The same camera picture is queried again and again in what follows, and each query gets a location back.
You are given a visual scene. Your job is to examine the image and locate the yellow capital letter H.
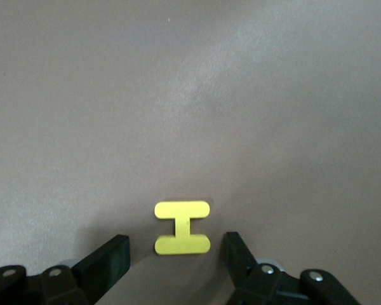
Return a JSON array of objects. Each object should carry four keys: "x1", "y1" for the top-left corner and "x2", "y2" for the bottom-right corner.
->
[{"x1": 154, "y1": 200, "x2": 211, "y2": 255}]

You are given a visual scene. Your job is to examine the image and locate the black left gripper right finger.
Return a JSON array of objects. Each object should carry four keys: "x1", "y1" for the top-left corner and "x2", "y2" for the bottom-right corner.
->
[{"x1": 221, "y1": 231, "x2": 363, "y2": 305}]

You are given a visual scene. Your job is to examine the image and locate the brown table cover mat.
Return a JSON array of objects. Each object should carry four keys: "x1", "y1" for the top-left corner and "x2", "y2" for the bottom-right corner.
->
[{"x1": 0, "y1": 0, "x2": 381, "y2": 305}]

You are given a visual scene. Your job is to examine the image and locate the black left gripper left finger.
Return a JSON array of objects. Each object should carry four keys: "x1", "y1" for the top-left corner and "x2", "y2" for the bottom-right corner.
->
[{"x1": 0, "y1": 234, "x2": 131, "y2": 305}]

